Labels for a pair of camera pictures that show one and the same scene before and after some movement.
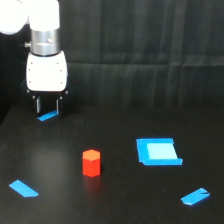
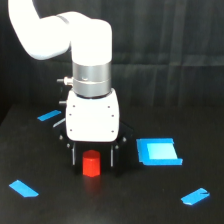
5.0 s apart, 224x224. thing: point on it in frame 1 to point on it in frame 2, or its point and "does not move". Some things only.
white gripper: x=47 y=76 to x=94 y=120
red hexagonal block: x=91 y=162 does not move
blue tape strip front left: x=22 y=189 does not move
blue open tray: x=157 y=151 does not move
